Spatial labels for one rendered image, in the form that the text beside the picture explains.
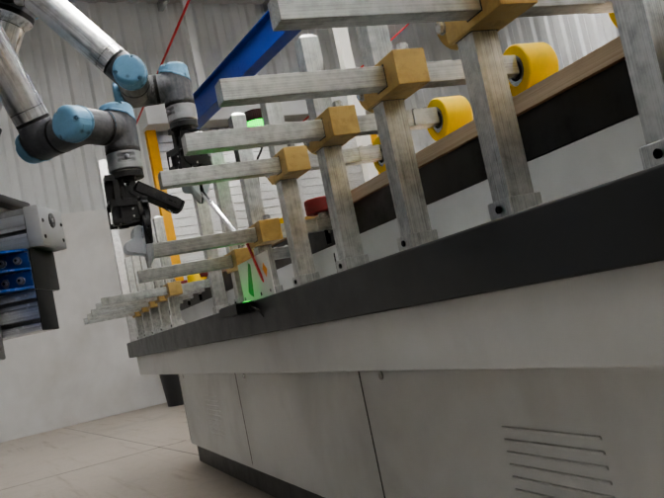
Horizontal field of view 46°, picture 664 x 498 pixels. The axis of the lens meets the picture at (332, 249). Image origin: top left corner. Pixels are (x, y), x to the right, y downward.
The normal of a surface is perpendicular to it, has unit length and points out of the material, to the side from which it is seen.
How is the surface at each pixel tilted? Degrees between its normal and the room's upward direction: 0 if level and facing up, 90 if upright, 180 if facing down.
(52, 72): 90
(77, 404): 90
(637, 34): 90
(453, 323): 90
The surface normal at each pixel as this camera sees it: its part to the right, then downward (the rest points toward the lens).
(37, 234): -0.04, -0.07
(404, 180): 0.36, -0.15
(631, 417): -0.91, 0.16
